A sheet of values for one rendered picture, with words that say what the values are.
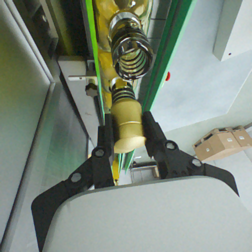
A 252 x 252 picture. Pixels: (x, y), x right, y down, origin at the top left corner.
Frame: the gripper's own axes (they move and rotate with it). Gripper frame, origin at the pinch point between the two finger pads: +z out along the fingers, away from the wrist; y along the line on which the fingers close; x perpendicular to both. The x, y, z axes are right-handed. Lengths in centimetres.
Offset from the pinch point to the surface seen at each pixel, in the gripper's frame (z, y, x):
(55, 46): 33.2, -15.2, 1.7
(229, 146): 124, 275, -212
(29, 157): 2.4, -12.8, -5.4
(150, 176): 210, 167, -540
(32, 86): 10.4, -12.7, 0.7
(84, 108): 35.3, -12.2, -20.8
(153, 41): 28.9, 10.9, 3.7
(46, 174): 5.5, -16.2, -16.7
